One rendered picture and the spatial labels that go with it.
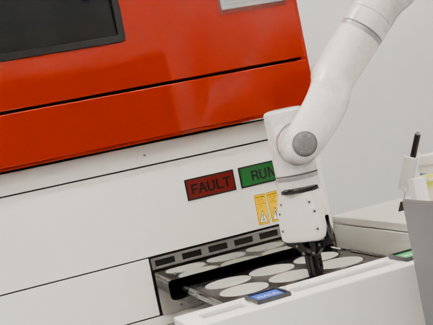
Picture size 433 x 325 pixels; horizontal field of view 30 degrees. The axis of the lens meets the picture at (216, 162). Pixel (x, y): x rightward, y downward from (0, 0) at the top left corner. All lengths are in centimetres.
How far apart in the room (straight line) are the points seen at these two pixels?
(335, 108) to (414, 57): 235
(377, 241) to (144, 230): 50
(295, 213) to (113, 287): 44
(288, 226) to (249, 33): 46
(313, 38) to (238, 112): 185
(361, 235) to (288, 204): 28
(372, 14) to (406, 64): 222
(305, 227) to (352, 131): 210
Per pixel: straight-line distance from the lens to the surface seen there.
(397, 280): 130
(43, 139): 168
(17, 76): 169
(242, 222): 184
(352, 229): 185
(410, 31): 386
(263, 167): 186
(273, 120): 156
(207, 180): 181
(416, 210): 119
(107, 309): 178
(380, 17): 162
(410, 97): 382
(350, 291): 126
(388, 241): 172
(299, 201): 158
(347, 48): 160
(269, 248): 186
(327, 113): 151
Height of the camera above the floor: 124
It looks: 3 degrees down
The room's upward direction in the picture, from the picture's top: 12 degrees counter-clockwise
